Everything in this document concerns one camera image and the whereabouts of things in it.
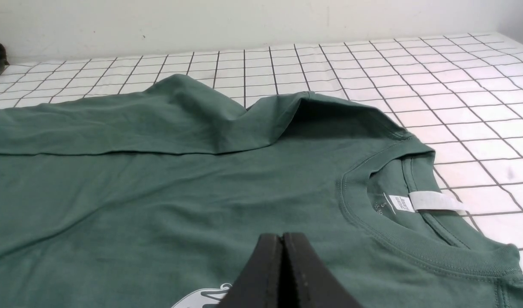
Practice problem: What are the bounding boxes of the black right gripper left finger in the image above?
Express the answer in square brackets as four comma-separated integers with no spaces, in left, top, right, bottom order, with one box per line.
[218,234,283,308]

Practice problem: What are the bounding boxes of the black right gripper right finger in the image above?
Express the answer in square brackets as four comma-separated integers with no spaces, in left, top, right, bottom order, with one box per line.
[283,233,361,308]

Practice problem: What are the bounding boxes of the green long-sleeve top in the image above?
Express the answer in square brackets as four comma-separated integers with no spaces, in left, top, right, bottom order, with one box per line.
[0,74,523,308]

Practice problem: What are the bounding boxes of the white grid-pattern tablecloth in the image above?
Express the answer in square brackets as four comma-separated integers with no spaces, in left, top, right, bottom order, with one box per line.
[0,33,523,268]

